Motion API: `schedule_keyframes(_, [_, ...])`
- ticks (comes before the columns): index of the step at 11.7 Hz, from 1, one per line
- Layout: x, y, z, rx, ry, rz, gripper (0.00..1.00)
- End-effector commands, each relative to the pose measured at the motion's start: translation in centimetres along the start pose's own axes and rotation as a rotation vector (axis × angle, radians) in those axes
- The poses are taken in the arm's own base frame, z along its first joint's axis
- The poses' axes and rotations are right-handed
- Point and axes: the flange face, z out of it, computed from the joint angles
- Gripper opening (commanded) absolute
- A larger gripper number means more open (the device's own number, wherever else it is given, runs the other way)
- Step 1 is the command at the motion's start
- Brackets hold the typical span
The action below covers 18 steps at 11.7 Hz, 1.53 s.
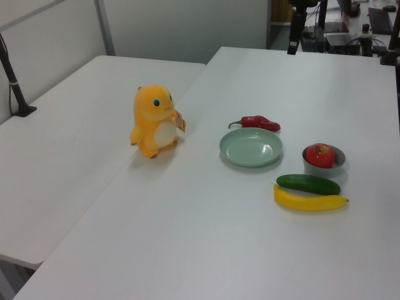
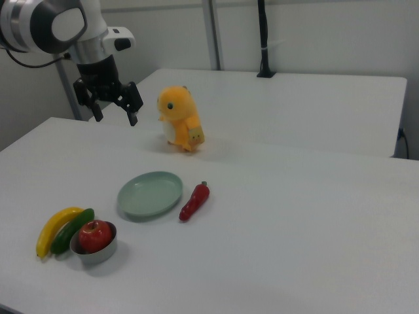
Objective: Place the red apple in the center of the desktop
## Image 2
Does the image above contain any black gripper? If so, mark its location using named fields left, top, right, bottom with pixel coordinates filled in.
left=73, top=54, right=145, bottom=128

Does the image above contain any red apple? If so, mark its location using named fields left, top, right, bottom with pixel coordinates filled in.
left=78, top=220, right=113, bottom=253

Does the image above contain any orange plush hamster toy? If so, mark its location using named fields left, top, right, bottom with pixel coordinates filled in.
left=156, top=85, right=206, bottom=153

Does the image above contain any cardboard hang tag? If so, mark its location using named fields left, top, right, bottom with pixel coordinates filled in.
left=187, top=126, right=206, bottom=152

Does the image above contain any pale green round plate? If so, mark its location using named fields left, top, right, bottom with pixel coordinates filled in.
left=117, top=171, right=184, bottom=223

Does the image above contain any red chili pepper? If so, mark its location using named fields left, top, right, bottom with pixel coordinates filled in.
left=179, top=181, right=211, bottom=222

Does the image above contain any green cucumber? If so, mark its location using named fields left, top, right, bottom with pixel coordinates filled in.
left=50, top=208, right=96, bottom=255

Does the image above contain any yellow banana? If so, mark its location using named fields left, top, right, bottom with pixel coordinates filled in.
left=35, top=206, right=86, bottom=260

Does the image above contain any small grey metal bowl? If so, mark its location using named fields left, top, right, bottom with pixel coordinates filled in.
left=69, top=221, right=118, bottom=265

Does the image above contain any white side table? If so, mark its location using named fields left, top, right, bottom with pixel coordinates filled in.
left=88, top=68, right=409, bottom=158

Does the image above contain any black cable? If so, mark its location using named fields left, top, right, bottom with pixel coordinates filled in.
left=5, top=48, right=71, bottom=69

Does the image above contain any black camera stand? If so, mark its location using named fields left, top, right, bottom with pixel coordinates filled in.
left=256, top=0, right=278, bottom=79

